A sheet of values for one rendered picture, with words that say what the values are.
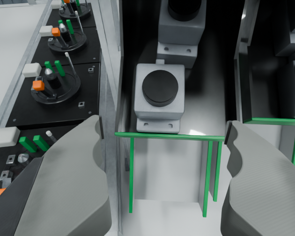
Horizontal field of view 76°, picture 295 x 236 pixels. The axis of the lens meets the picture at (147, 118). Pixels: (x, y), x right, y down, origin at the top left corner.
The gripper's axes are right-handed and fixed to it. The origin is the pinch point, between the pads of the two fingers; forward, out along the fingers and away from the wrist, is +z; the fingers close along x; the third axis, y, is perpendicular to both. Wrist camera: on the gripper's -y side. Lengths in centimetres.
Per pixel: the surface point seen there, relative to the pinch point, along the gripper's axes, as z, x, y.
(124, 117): 8.6, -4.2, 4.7
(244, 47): 14.5, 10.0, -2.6
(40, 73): 49, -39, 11
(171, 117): 5.0, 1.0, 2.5
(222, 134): 7.6, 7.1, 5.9
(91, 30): 73, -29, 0
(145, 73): 5.8, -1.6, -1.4
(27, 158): 16.2, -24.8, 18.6
